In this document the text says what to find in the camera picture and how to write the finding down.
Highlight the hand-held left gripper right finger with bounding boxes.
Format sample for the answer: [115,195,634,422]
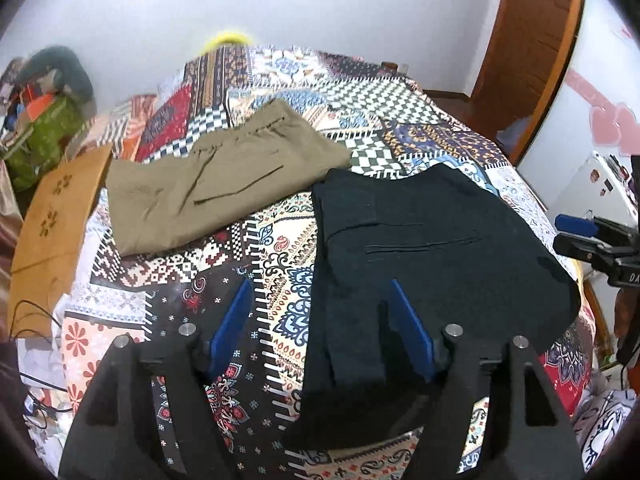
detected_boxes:
[390,280,586,480]

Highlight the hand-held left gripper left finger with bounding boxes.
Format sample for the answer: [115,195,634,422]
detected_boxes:
[59,277,253,480]

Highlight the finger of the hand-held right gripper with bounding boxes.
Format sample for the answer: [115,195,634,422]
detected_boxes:
[552,232,623,261]
[555,214,640,241]

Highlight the black pants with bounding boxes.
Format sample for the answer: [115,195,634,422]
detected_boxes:
[282,162,581,453]

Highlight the khaki pants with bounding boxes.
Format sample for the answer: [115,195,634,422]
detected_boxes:
[106,99,351,256]

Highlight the person's right hand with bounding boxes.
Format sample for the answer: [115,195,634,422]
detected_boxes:
[615,285,640,341]

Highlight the white cabinet with stickers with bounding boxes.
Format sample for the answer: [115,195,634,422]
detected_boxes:
[547,150,640,241]

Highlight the white patterned quilt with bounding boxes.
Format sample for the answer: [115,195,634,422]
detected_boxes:
[572,360,640,471]

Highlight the white wardrobe door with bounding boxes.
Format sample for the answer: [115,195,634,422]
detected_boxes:
[515,0,640,211]

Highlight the brown wooden door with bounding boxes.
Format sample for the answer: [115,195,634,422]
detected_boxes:
[470,0,586,141]

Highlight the wooden lap desk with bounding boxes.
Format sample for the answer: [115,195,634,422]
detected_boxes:
[10,142,115,338]

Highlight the striped orange blanket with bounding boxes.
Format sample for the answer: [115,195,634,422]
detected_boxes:
[75,92,161,161]

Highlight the patchwork patterned blanket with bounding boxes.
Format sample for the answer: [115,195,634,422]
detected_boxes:
[15,42,640,480]

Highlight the green storage box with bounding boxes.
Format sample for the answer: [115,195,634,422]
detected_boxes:
[0,95,86,191]

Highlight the yellow foam cushion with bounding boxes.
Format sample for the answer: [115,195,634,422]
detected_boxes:
[200,31,251,53]

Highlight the grey plush pillow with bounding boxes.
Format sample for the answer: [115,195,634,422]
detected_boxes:
[20,46,96,106]

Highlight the black cable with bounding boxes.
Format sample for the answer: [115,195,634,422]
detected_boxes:
[10,300,76,431]

